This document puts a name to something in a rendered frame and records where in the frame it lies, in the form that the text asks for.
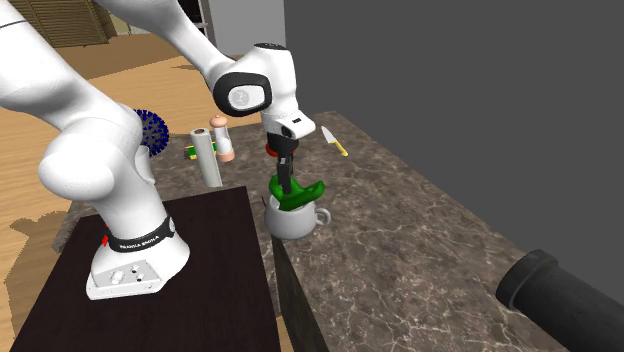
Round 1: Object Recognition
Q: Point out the yellow handled knife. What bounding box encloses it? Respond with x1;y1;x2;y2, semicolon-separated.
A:
320;125;350;158

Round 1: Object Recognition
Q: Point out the dark robot stand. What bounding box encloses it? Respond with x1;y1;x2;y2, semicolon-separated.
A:
9;185;331;352

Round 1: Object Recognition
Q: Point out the white mug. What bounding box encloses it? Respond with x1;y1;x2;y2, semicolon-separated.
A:
263;195;332;241

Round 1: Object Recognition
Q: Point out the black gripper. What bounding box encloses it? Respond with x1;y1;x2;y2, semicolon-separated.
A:
266;131;300;196

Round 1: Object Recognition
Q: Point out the black cylinder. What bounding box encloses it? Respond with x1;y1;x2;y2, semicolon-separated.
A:
495;248;624;352

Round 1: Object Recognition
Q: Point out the white paper towel roll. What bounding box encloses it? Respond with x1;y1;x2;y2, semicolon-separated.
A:
189;127;224;189

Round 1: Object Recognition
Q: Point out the wooden slatted door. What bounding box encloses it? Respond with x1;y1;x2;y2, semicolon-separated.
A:
8;0;120;49

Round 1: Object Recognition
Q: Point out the green curved toy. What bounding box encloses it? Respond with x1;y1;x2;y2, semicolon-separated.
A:
268;174;326;212

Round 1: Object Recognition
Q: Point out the pink pepper mill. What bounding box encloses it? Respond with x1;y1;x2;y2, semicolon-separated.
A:
209;114;236;164

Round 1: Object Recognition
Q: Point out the green and yellow sponge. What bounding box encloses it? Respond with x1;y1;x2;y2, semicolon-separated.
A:
184;141;217;161

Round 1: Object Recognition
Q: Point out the blue spiky ball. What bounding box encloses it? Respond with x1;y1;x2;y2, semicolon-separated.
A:
133;108;171;158

